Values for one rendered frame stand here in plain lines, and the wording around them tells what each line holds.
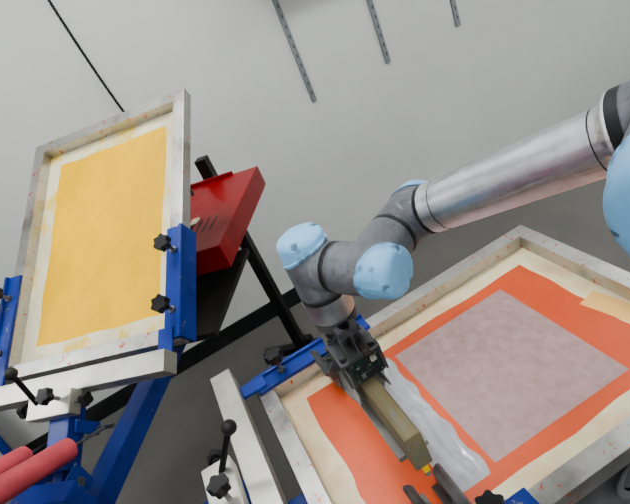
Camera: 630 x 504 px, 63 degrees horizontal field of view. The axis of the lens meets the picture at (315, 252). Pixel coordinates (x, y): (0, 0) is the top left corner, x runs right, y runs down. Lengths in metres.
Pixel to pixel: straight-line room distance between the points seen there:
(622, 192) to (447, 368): 0.76
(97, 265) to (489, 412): 1.09
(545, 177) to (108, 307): 1.16
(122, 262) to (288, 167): 1.57
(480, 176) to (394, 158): 2.52
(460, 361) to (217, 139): 1.95
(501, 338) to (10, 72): 2.28
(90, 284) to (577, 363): 1.22
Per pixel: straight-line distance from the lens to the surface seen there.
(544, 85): 3.77
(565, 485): 0.92
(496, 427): 1.03
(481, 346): 1.16
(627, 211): 0.44
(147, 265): 1.45
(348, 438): 1.09
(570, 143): 0.61
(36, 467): 1.21
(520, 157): 0.63
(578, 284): 1.27
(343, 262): 0.68
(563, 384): 1.07
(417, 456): 0.85
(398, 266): 0.67
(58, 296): 1.63
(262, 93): 2.79
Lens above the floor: 1.77
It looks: 29 degrees down
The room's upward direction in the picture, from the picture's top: 25 degrees counter-clockwise
